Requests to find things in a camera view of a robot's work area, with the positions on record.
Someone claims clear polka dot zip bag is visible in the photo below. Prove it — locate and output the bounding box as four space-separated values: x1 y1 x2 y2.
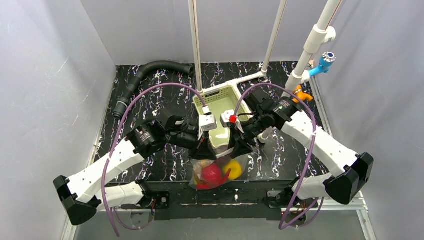
188 150 249 191

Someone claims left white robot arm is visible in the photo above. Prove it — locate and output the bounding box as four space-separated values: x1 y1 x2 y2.
53 112 217 226

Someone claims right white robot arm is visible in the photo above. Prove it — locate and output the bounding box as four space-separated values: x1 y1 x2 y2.
220 93 374 205

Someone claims red fake apple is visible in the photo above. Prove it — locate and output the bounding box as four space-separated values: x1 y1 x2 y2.
200 163 222 185

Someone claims red fake chili pepper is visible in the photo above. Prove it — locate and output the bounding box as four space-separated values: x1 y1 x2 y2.
195 167 232 190

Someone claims pale green plastic basket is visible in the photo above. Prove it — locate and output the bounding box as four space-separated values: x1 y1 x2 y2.
200 83 242 152

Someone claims orange plastic faucet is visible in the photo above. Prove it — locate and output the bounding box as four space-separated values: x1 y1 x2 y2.
293 85 314 102

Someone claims blue plastic faucet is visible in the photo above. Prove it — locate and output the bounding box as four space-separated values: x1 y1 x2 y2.
308 51 336 78

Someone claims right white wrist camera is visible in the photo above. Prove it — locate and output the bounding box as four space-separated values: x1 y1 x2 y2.
219 109 237 128

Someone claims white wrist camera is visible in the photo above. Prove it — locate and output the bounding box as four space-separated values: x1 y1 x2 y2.
198 106 217 132
219 109 237 128

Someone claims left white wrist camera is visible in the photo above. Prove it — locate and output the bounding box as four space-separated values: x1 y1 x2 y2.
198 106 217 132

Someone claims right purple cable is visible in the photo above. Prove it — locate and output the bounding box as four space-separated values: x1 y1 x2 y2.
233 82 325 231

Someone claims black corrugated hose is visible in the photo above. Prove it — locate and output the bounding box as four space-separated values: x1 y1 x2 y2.
112 60 194 119

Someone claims white PVC pipe frame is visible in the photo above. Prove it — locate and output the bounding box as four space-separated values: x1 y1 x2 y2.
188 0 344 144

